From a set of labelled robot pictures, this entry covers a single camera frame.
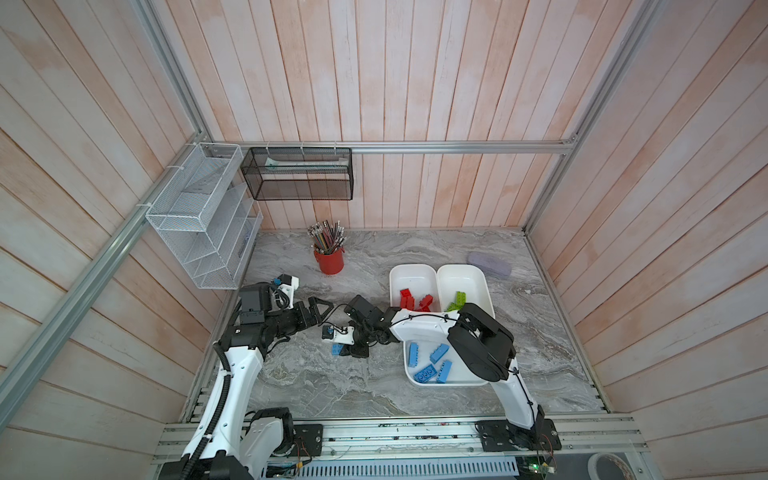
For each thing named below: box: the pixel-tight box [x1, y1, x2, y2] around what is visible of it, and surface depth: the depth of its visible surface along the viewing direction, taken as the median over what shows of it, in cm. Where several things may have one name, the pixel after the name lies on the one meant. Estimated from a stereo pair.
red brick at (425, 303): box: [416, 294, 433, 312], surface depth 99 cm
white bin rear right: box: [436, 264, 495, 318], surface depth 103 cm
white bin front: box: [389, 320, 489, 387], surface depth 83 cm
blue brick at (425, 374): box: [414, 364, 437, 383], surface depth 85 cm
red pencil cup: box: [313, 248, 345, 275], surface depth 108 cm
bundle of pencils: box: [307, 220, 347, 255], surface depth 103 cm
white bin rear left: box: [389, 264, 442, 312], surface depth 103 cm
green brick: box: [445, 291, 467, 312], surface depth 100 cm
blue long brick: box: [408, 342, 419, 368], surface depth 87 cm
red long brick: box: [400, 288, 415, 310], surface depth 99 cm
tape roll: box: [587, 453, 635, 480], surface depth 71 cm
